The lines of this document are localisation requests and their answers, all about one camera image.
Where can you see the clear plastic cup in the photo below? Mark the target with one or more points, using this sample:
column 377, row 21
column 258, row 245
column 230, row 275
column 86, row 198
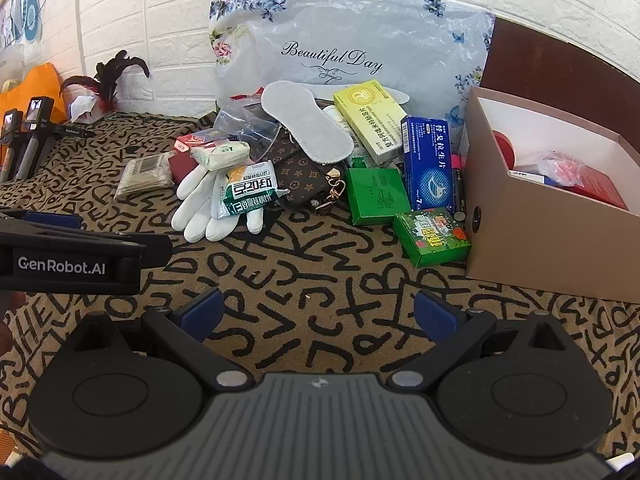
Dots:
column 247, row 115

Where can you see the red round object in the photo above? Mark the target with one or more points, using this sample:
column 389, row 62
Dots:
column 505, row 147

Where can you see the clear packet of cotton swabs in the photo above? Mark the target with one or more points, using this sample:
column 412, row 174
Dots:
column 142, row 177

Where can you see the black marker with pink cap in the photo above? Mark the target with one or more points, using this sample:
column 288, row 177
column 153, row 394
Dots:
column 457, row 185

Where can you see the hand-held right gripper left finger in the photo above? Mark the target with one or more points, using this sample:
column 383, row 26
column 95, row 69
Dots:
column 202, row 309

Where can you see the red white small packet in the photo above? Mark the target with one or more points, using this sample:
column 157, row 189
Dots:
column 192, row 142

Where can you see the dark red box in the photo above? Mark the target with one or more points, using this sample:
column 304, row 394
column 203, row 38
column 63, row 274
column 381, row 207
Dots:
column 182, row 167

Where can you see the flat black device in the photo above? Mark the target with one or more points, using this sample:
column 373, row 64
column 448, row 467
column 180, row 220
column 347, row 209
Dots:
column 79, row 131

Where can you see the blue wall decal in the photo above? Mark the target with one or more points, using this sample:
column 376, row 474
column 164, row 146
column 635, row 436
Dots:
column 22, row 5

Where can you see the orange bag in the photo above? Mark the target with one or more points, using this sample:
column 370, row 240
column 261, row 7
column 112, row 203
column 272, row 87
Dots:
column 35, row 85

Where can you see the clear bag with pink contents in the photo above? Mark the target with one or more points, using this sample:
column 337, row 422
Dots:
column 557, row 167

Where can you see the plain green box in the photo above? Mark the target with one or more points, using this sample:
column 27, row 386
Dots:
column 377, row 195

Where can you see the letter print blanket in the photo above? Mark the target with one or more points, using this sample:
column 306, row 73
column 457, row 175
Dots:
column 300, row 280

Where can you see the black and red feathers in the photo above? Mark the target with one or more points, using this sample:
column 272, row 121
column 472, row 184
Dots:
column 112, row 77

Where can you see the crumpled white paper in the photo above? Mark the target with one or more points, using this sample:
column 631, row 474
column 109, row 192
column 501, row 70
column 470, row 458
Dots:
column 82, row 108

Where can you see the yellow medicine box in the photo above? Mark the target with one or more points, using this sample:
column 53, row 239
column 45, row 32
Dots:
column 367, row 115

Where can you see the blue medicine box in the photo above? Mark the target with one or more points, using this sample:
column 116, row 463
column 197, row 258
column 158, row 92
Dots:
column 430, row 160

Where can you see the floral plastic bag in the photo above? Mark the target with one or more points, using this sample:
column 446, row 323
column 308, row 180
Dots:
column 340, row 40

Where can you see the small white tissue pack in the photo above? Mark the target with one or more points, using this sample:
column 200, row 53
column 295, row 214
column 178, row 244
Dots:
column 222, row 155

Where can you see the white insole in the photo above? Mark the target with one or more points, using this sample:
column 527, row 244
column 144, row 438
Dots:
column 310, row 120

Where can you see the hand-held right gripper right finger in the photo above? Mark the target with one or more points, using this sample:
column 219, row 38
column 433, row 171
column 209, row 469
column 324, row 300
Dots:
column 437, row 311

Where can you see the green box with flower print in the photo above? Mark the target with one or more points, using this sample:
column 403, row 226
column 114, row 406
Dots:
column 432, row 240

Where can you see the white glove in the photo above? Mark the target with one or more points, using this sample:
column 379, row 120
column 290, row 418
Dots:
column 195, row 200

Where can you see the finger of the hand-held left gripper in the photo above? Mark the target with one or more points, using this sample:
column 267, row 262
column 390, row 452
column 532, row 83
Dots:
column 50, row 221
column 157, row 252

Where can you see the tan cardboard box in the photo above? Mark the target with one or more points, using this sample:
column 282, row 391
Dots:
column 540, row 240

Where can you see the small white bottle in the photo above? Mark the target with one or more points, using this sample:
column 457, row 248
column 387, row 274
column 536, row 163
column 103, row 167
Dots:
column 335, row 116

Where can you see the brown monogram phone case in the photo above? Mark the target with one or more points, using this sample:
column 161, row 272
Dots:
column 282, row 147

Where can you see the green white snack packet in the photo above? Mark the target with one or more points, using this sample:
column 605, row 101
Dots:
column 247, row 187

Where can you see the brown monogram pouch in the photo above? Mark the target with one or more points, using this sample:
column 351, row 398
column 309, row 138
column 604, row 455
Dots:
column 305, row 180

